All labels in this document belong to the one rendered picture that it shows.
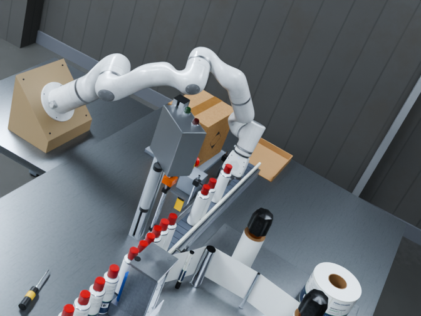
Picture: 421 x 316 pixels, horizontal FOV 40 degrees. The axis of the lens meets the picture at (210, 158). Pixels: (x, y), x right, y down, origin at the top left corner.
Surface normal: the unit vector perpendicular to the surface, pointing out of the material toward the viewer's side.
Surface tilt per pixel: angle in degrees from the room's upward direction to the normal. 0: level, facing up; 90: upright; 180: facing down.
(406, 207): 90
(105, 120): 0
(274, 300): 90
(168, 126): 90
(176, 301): 0
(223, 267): 90
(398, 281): 0
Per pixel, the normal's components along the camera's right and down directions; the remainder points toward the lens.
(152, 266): 0.31, -0.79
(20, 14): -0.39, 0.40
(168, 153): -0.85, 0.02
